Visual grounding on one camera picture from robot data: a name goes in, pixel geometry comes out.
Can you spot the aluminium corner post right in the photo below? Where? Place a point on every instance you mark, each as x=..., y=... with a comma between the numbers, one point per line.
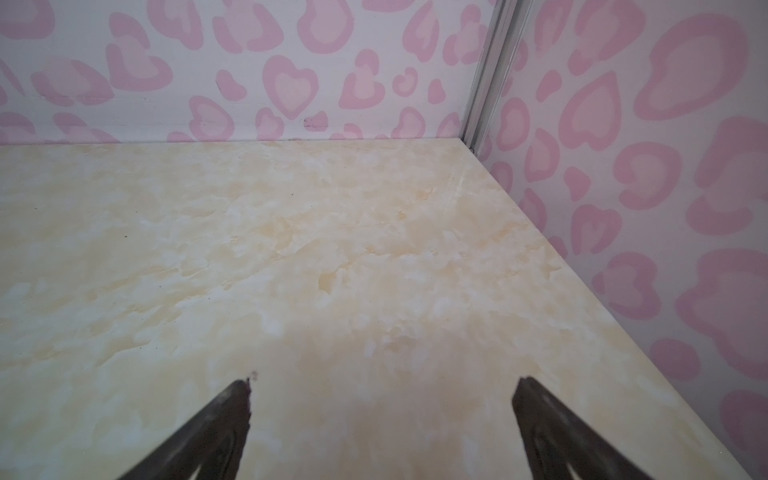
x=505, y=31

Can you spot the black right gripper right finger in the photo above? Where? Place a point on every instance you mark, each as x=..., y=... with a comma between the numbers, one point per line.
x=559, y=444

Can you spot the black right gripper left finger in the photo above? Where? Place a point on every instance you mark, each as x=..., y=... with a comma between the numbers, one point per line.
x=210, y=445

